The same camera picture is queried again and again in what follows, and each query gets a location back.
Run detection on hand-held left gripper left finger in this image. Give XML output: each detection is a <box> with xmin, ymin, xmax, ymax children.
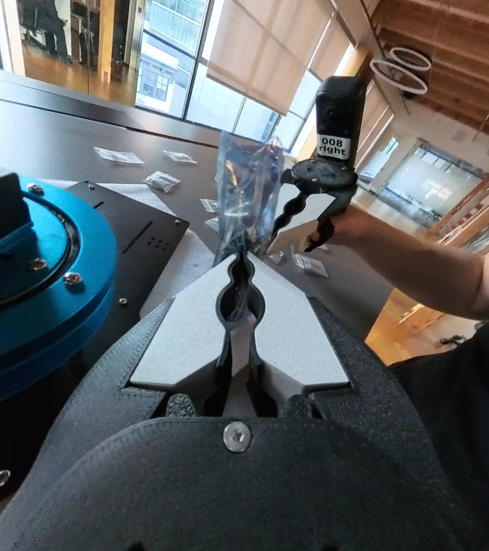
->
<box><xmin>129</xmin><ymin>253</ymin><xmax>239</xmax><ymax>401</ymax></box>

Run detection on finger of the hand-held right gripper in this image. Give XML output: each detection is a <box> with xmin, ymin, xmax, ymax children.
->
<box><xmin>303</xmin><ymin>191</ymin><xmax>354</xmax><ymax>255</ymax></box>
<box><xmin>265</xmin><ymin>186</ymin><xmax>338</xmax><ymax>256</ymax></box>

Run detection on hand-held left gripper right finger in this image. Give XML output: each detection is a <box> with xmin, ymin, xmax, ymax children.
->
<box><xmin>246</xmin><ymin>254</ymin><xmax>351</xmax><ymax>401</ymax></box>

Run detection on dark parts bag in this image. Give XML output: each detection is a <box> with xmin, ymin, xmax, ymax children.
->
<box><xmin>213</xmin><ymin>131</ymin><xmax>285</xmax><ymax>347</ymax></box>

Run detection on blue toy robot arm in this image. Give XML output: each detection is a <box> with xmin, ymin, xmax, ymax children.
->
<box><xmin>0</xmin><ymin>93</ymin><xmax>118</xmax><ymax>416</ymax></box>

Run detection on dark grey desk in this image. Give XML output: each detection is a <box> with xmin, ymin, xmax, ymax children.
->
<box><xmin>0</xmin><ymin>93</ymin><xmax>400</xmax><ymax>362</ymax></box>
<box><xmin>0</xmin><ymin>61</ymin><xmax>228</xmax><ymax>149</ymax></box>

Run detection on person's right hand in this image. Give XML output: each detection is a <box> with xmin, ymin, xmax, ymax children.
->
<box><xmin>317</xmin><ymin>207</ymin><xmax>376</xmax><ymax>252</ymax></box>

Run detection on scattered small clear zip bags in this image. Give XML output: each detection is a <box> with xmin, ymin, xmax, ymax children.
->
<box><xmin>91</xmin><ymin>145</ymin><xmax>331</xmax><ymax>280</ymax></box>

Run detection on ring ceiling lamp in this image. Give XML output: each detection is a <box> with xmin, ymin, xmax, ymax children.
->
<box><xmin>369</xmin><ymin>45</ymin><xmax>435</xmax><ymax>96</ymax></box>

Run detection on black metal base plate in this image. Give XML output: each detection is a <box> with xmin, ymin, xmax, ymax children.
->
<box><xmin>0</xmin><ymin>179</ymin><xmax>192</xmax><ymax>519</ymax></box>

